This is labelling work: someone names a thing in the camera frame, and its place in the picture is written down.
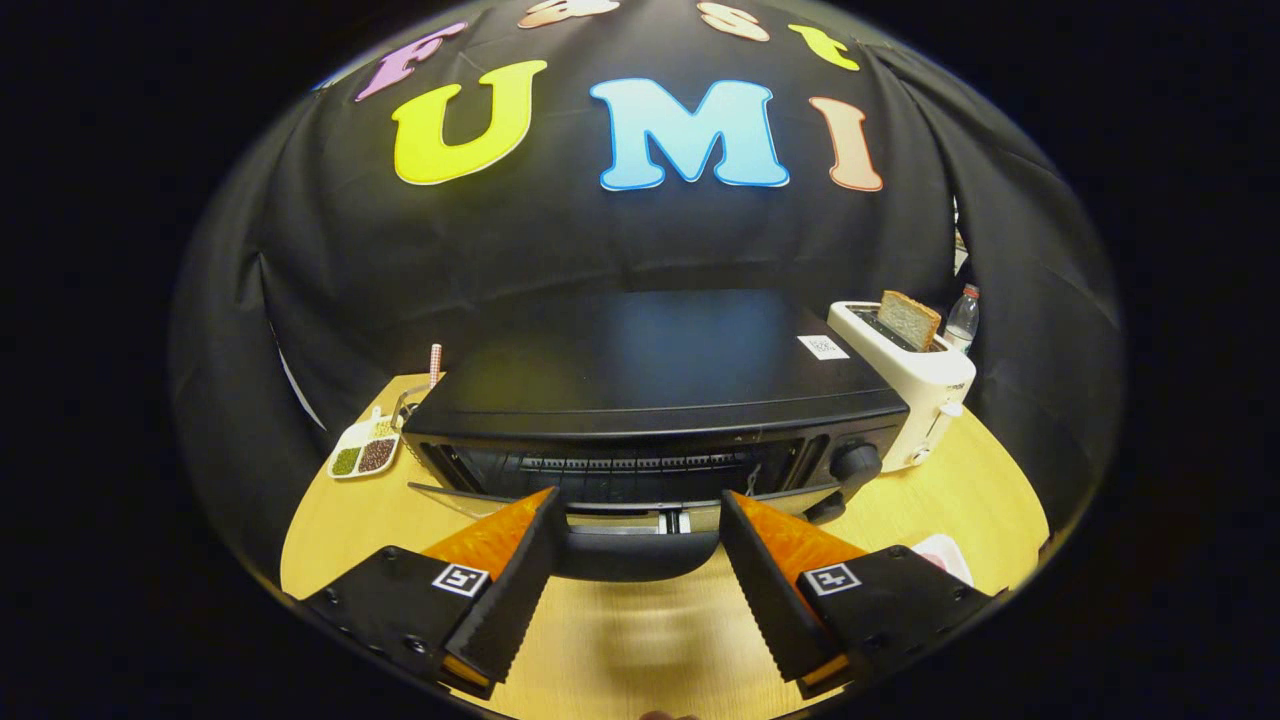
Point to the black toaster oven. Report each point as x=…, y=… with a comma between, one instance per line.
x=650, y=370

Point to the white square plate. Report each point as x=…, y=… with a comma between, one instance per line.
x=945, y=555

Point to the pink checkered straw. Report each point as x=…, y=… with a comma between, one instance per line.
x=435, y=365

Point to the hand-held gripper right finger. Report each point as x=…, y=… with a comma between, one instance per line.
x=765, y=590

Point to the brown bread slice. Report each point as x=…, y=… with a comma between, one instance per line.
x=908, y=320

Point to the white divided dish with grains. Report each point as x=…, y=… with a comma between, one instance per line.
x=365, y=455

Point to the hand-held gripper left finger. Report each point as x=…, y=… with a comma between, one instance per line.
x=515, y=590

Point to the black backdrop cloth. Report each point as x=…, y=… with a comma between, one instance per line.
x=600, y=240

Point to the clear bottle with red label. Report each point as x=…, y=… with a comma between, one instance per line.
x=962, y=320

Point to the white pop-up toaster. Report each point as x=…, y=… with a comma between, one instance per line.
x=930, y=390

